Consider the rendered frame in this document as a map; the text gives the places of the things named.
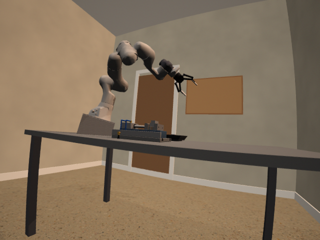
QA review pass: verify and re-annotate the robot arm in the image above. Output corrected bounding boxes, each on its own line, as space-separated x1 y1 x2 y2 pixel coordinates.
88 40 180 121

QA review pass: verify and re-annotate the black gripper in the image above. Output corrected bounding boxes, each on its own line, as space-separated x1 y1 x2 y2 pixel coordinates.
173 72 197 96

